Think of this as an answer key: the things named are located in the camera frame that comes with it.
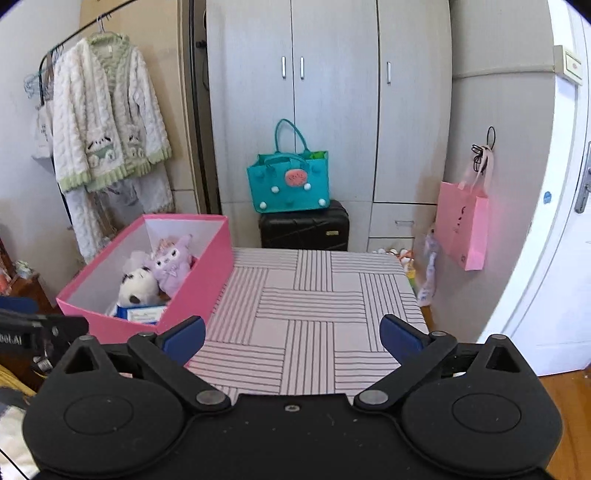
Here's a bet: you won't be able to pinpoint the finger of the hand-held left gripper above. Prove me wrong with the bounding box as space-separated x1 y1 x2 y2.
0 298 40 315
32 316 89 344

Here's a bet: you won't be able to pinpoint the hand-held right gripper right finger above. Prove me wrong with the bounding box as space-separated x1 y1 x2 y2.
353 314 527 411

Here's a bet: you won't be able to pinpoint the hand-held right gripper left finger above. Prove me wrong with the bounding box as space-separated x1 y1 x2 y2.
60 316 232 412

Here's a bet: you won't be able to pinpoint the pink cardboard box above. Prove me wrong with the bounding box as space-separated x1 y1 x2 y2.
55 213 232 344

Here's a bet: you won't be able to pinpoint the blue packet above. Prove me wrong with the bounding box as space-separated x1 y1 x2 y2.
113 302 169 324

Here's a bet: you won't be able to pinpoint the purple plush toy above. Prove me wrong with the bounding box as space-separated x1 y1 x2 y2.
145 233 195 298

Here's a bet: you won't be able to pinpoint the panda plush toy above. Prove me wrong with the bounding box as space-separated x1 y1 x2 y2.
119 268 160 308

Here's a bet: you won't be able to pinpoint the wooden nightstand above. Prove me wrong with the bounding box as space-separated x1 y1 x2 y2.
0 240 52 315

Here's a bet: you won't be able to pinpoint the yellow blanket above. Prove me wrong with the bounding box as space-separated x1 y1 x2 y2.
0 364 35 398

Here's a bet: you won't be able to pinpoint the colourful small toys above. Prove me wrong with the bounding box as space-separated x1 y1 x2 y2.
374 247 416 280

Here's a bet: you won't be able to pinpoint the small pale hanging toy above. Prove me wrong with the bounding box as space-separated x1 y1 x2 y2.
418 222 441 305

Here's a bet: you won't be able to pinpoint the grey patterned quilt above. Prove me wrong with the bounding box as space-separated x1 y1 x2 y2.
0 388 42 476

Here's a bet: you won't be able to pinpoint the striped tablecloth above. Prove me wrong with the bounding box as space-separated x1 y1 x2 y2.
185 247 432 398

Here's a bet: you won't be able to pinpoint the pink paper bag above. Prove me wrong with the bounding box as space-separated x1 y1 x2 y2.
436 150 497 271

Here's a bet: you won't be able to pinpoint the black suitcase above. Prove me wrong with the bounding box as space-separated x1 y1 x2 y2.
259 199 350 252

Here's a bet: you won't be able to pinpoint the white plush pajama pants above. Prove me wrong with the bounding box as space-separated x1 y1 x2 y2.
62 164 175 264

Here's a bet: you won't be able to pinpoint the white door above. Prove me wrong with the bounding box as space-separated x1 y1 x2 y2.
480 0 591 377

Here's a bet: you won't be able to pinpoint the white canvas tote bag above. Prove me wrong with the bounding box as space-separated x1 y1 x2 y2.
31 102 56 160

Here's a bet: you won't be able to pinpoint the teal felt handbag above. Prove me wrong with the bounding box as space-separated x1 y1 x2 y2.
246 119 331 214

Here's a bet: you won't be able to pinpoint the white and green plush robe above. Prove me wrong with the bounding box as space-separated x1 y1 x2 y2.
51 33 172 193

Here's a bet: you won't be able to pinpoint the grey wardrobe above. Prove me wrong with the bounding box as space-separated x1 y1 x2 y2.
205 0 453 252

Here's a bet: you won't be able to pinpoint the black hair ties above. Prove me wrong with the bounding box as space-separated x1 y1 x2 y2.
471 126 497 174

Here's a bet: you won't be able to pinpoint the blue wire hangers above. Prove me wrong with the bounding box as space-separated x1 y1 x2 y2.
23 69 47 100

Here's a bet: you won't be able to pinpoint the metal door handle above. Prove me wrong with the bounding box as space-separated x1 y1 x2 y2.
575 143 591 215

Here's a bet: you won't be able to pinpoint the wall switch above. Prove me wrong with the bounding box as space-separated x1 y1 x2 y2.
551 45 585 86

